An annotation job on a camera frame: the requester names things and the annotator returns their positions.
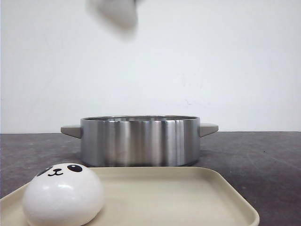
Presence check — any stainless steel steamer pot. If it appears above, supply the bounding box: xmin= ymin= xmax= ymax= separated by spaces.
xmin=61 ymin=115 xmax=219 ymax=167

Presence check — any panda bun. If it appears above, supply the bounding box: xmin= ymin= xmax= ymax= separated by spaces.
xmin=87 ymin=0 xmax=138 ymax=30
xmin=22 ymin=163 xmax=104 ymax=226

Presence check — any beige rectangular tray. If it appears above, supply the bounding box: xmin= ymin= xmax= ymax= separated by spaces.
xmin=0 ymin=167 xmax=260 ymax=226

